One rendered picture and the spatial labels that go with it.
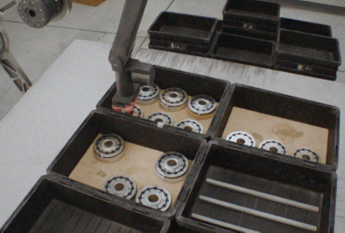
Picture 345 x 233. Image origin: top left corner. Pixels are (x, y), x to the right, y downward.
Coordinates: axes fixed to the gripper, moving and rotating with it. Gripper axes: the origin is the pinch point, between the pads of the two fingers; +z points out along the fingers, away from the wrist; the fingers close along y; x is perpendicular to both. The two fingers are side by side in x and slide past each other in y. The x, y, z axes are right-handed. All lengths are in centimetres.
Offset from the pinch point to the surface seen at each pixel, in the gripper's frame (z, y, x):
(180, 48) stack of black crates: 36, 102, 4
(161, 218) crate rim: -5.6, -42.1, -23.6
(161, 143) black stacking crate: 0.1, -11.3, -15.3
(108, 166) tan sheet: 4.2, -21.7, -0.3
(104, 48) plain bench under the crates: 17, 62, 37
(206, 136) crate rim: -5.8, -10.8, -29.3
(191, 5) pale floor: 85, 267, 30
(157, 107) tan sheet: 4.0, 9.4, -7.7
